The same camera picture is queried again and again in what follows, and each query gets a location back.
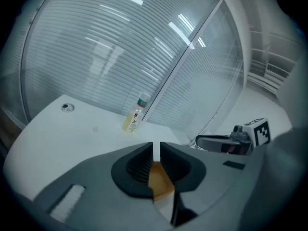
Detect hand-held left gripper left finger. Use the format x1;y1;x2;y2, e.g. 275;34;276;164
31;141;169;231

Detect yellow drink bottle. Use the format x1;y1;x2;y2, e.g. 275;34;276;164
122;92;151;133

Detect white table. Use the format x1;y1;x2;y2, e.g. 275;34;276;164
2;94;202;226

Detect tan cardboard box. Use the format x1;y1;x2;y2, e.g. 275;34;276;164
148;162;175;201

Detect white ceiling pipes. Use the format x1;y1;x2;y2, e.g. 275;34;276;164
250;30;298;92

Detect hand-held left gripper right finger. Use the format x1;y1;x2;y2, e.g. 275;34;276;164
159;141;250;227

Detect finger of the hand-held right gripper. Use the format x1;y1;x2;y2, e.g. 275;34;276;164
195;134;232;141
195;138;235;153

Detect round table cable grommet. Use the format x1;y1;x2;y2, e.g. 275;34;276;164
60;103;76;114

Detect person's grey t-shirt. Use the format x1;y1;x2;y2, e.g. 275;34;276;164
276;47;308;144

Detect white air vent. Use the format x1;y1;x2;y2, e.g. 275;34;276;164
264;63;290;80

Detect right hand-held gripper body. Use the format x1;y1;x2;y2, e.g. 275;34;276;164
219;117;272;156

